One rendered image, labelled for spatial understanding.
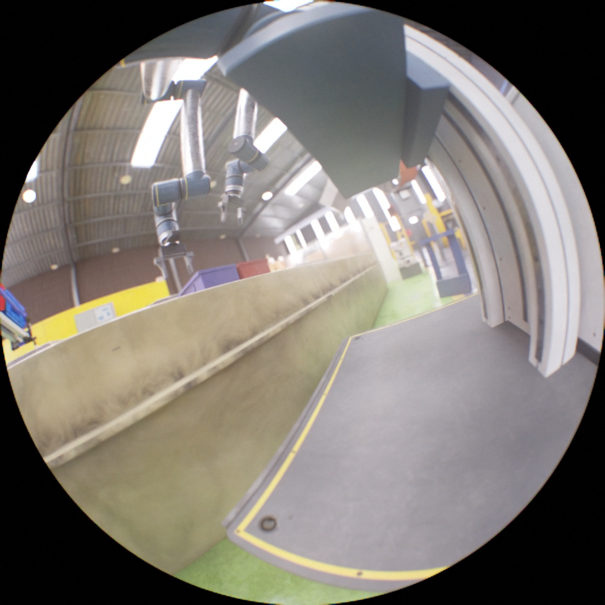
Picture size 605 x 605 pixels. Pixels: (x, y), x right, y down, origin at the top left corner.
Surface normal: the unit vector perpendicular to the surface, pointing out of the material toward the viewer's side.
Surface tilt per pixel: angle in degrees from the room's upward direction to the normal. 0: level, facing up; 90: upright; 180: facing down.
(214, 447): 90
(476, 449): 0
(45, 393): 90
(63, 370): 90
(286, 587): 0
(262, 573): 0
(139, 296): 90
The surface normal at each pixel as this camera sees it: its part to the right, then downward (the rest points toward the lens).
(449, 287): -0.78, 0.37
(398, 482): -0.39, -0.92
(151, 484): 0.77, -0.29
